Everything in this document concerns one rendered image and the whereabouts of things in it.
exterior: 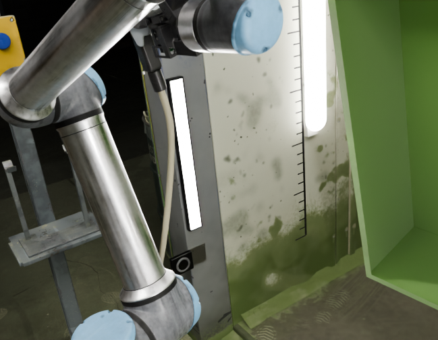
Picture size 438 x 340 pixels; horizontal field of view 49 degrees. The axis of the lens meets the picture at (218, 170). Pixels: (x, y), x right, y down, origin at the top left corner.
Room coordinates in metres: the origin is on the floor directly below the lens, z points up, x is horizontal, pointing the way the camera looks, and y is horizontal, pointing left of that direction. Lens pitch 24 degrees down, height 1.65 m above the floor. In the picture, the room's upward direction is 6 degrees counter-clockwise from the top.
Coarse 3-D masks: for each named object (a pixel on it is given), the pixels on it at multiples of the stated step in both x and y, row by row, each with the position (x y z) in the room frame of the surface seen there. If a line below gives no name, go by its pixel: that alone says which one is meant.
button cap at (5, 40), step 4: (0, 32) 1.59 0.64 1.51; (0, 36) 1.57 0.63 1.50; (4, 36) 1.58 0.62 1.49; (8, 36) 1.59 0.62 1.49; (0, 40) 1.57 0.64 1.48; (4, 40) 1.58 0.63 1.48; (8, 40) 1.58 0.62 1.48; (0, 44) 1.57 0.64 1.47; (4, 44) 1.57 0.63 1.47; (8, 44) 1.58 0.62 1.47; (0, 48) 1.57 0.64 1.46; (4, 48) 1.57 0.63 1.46
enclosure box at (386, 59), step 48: (336, 0) 1.43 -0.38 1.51; (384, 0) 1.58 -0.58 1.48; (432, 0) 1.54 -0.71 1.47; (336, 48) 1.42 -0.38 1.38; (384, 48) 1.58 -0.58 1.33; (432, 48) 1.56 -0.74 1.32; (384, 96) 1.59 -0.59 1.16; (432, 96) 1.59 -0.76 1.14; (384, 144) 1.59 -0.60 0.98; (432, 144) 1.62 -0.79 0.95; (384, 192) 1.60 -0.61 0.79; (432, 192) 1.65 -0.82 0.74; (384, 240) 1.61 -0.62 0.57; (432, 240) 1.64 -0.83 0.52; (432, 288) 1.40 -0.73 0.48
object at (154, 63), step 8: (144, 40) 1.00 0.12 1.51; (152, 40) 1.01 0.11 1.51; (136, 48) 1.01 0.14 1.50; (144, 48) 1.00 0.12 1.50; (144, 56) 1.00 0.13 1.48; (152, 56) 1.01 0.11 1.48; (144, 64) 1.01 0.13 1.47; (152, 64) 1.00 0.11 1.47; (160, 64) 1.02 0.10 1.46; (152, 72) 1.01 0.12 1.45; (160, 72) 1.02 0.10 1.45; (152, 80) 1.01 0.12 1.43; (160, 80) 1.01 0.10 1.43; (160, 88) 1.01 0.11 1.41
